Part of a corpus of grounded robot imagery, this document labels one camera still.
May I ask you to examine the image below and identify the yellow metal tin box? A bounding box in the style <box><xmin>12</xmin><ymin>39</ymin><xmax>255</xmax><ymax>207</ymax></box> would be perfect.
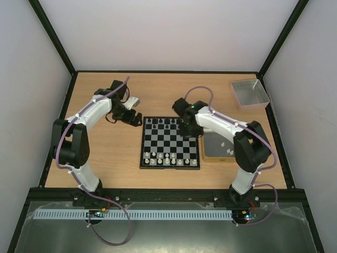
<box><xmin>200</xmin><ymin>129</ymin><xmax>235</xmax><ymax>163</ymax></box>

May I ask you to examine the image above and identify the black white chess board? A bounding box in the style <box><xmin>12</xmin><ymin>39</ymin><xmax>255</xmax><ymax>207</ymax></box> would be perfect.
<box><xmin>140</xmin><ymin>116</ymin><xmax>200</xmax><ymax>170</ymax></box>

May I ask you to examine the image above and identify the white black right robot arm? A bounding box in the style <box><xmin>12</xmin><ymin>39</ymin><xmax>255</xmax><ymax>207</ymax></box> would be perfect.
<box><xmin>172</xmin><ymin>101</ymin><xmax>273</xmax><ymax>207</ymax></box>

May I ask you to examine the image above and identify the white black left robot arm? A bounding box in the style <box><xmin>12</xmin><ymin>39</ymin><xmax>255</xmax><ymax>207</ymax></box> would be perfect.
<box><xmin>50</xmin><ymin>88</ymin><xmax>142</xmax><ymax>192</ymax></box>

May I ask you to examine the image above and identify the empty metal tin lid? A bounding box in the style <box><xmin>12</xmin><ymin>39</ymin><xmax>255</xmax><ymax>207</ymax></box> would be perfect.
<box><xmin>230</xmin><ymin>79</ymin><xmax>270</xmax><ymax>111</ymax></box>

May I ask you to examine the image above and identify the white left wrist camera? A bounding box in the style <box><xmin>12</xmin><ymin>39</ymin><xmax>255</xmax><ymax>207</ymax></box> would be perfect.
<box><xmin>124</xmin><ymin>96</ymin><xmax>140</xmax><ymax>110</ymax></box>

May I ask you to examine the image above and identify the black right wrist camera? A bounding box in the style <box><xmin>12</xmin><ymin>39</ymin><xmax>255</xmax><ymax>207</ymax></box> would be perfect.
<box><xmin>172</xmin><ymin>98</ymin><xmax>190</xmax><ymax>118</ymax></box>

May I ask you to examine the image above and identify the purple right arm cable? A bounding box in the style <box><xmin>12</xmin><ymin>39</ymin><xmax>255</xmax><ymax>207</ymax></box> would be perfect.
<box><xmin>185</xmin><ymin>86</ymin><xmax>279</xmax><ymax>227</ymax></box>

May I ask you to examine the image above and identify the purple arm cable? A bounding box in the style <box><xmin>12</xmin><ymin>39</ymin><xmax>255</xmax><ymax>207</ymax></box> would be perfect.
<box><xmin>55</xmin><ymin>76</ymin><xmax>132</xmax><ymax>246</ymax></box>
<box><xmin>185</xmin><ymin>86</ymin><xmax>279</xmax><ymax>227</ymax></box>

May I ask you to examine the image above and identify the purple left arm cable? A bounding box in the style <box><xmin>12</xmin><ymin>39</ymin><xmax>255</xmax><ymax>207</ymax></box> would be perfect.
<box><xmin>55</xmin><ymin>76</ymin><xmax>132</xmax><ymax>246</ymax></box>

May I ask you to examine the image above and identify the black aluminium frame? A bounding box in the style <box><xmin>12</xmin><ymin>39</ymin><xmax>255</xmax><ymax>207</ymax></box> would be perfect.
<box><xmin>8</xmin><ymin>1</ymin><xmax>324</xmax><ymax>252</ymax></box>

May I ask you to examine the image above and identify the metal base plate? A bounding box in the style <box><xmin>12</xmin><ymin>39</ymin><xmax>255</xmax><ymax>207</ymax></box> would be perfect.
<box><xmin>15</xmin><ymin>202</ymin><xmax>316</xmax><ymax>252</ymax></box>

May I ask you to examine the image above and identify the white slotted cable duct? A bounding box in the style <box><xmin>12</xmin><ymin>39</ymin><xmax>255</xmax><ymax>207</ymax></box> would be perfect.
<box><xmin>33</xmin><ymin>209</ymin><xmax>232</xmax><ymax>221</ymax></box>

